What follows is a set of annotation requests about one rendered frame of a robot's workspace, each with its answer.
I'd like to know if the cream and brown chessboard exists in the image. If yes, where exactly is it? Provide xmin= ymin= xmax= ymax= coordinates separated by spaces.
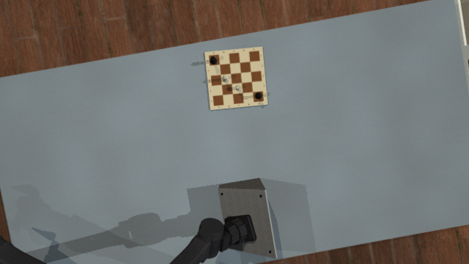
xmin=204 ymin=47 xmax=267 ymax=110

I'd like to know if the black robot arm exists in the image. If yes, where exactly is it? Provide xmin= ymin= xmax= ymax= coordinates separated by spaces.
xmin=0 ymin=215 xmax=256 ymax=264

